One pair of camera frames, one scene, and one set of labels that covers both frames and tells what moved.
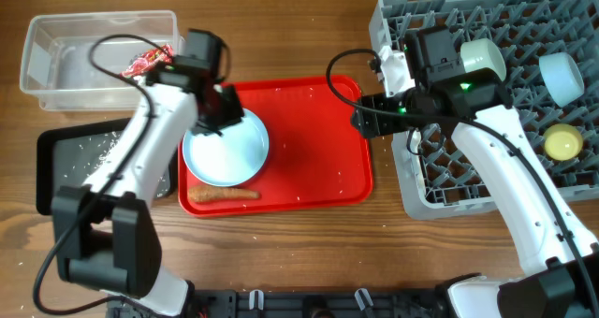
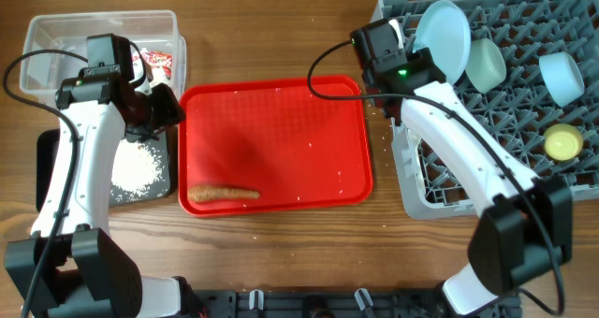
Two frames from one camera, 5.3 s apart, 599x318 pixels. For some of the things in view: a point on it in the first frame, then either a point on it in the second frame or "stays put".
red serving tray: x=315 y=158 stays put
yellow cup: x=562 y=141 stays put
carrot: x=202 y=194 stays put
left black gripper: x=235 y=114 -> x=171 y=113
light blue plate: x=233 y=159 -> x=444 y=30
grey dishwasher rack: x=547 y=36 stays put
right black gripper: x=382 y=123 -> x=421 y=53
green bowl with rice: x=482 y=53 stays put
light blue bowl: x=562 y=78 stays put
